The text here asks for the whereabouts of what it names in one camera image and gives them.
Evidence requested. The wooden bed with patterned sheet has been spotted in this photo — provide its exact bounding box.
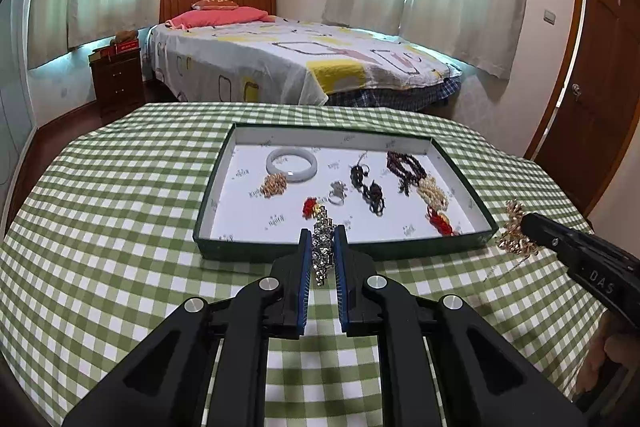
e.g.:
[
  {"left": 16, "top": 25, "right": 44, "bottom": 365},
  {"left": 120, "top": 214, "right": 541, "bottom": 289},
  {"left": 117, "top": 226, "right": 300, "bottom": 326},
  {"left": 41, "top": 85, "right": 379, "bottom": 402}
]
[{"left": 147, "top": 0, "right": 463, "bottom": 110}]

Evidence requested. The dark wooden nightstand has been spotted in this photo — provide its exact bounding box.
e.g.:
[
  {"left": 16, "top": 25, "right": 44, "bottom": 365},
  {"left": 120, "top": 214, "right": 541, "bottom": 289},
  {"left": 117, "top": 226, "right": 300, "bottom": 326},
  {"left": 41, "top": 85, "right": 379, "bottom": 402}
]
[{"left": 89, "top": 47, "right": 147, "bottom": 120}]

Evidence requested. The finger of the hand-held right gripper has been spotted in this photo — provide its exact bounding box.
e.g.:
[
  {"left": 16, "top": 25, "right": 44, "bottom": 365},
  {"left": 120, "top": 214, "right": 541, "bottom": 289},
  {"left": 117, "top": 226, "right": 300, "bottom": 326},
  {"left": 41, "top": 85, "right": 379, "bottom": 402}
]
[{"left": 521, "top": 213, "right": 581, "bottom": 260}]

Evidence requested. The gold leaf chain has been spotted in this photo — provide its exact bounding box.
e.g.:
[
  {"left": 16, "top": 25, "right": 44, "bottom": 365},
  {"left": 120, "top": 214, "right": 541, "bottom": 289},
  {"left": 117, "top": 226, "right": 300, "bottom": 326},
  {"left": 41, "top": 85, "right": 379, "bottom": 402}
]
[{"left": 495, "top": 200, "right": 540, "bottom": 264}]

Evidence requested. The pale wardrobe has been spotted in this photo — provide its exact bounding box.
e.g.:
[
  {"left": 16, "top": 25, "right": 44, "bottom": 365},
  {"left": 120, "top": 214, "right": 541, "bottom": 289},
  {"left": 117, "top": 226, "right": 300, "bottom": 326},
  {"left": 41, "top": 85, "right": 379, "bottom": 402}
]
[{"left": 0, "top": 0, "right": 38, "bottom": 228}]

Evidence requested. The dark red bead bracelet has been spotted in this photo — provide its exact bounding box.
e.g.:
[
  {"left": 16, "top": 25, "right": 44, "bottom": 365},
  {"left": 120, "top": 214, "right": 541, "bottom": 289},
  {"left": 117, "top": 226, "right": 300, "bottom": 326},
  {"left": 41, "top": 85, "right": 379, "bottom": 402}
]
[{"left": 386, "top": 150, "right": 428, "bottom": 196}]

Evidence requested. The person's right hand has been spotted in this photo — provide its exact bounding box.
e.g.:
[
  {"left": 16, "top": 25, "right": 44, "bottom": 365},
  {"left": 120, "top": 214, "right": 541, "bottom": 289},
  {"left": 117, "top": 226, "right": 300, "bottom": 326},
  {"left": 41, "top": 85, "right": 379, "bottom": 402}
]
[{"left": 580, "top": 311, "right": 632, "bottom": 395}]

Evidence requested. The green checked tablecloth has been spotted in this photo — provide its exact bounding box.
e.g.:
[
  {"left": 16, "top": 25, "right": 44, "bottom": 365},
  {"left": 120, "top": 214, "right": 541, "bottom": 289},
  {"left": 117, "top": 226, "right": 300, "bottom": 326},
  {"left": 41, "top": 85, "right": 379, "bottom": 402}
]
[{"left": 0, "top": 102, "right": 621, "bottom": 427}]

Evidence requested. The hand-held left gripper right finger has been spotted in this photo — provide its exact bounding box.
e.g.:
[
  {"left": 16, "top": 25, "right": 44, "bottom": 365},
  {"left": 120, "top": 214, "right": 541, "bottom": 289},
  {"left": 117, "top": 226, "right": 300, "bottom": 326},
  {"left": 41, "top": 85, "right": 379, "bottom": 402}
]
[{"left": 334, "top": 224, "right": 586, "bottom": 427}]

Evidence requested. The pink pillow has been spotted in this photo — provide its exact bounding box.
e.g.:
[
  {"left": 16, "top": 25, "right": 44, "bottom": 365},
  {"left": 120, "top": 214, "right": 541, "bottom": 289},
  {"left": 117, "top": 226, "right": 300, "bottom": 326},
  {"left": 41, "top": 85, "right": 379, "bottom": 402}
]
[{"left": 165, "top": 6, "right": 271, "bottom": 29}]

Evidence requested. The cream bead bracelet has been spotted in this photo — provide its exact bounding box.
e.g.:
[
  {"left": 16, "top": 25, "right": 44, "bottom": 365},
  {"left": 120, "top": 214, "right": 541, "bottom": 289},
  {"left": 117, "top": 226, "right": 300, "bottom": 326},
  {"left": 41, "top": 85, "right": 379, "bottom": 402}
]
[{"left": 417, "top": 175, "right": 451, "bottom": 211}]

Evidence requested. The white jade bangle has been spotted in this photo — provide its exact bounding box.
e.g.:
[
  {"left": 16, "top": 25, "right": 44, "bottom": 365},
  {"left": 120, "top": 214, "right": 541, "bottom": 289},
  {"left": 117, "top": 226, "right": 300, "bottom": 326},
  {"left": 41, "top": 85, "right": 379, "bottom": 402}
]
[{"left": 265, "top": 147, "right": 319, "bottom": 182}]

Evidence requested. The silver flower ring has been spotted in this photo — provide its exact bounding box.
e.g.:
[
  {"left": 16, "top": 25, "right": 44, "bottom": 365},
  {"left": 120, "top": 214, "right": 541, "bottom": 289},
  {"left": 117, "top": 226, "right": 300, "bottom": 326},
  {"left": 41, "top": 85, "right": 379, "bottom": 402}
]
[{"left": 327, "top": 180, "right": 349, "bottom": 206}]

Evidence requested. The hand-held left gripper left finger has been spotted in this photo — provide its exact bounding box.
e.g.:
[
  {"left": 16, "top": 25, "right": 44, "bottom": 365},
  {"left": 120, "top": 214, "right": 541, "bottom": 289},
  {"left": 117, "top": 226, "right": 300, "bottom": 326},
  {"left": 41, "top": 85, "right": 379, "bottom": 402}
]
[{"left": 62, "top": 228, "right": 313, "bottom": 427}]

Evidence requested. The brown wooden door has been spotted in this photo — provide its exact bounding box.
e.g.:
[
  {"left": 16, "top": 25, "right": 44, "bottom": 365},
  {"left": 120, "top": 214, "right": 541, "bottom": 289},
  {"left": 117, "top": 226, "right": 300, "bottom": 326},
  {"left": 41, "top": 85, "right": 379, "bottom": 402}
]
[{"left": 525, "top": 0, "right": 640, "bottom": 220}]

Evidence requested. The dark green tray box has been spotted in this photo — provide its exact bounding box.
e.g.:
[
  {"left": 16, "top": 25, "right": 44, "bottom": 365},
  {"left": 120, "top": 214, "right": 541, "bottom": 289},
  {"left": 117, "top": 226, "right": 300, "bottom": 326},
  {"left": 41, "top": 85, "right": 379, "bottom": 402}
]
[{"left": 192, "top": 123, "right": 499, "bottom": 264}]

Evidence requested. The gold chain bracelet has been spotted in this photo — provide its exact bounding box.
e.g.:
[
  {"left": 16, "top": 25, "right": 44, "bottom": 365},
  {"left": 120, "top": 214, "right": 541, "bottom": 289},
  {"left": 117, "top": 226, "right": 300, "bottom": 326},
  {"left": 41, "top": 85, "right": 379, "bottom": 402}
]
[{"left": 260, "top": 173, "right": 289, "bottom": 198}]

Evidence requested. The silver rhinestone bracelet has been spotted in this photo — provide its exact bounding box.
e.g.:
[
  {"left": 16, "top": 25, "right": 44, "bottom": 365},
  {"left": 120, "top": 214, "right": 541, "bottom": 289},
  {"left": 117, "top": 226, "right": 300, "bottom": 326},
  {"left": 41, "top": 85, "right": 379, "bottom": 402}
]
[{"left": 311, "top": 205, "right": 337, "bottom": 289}]

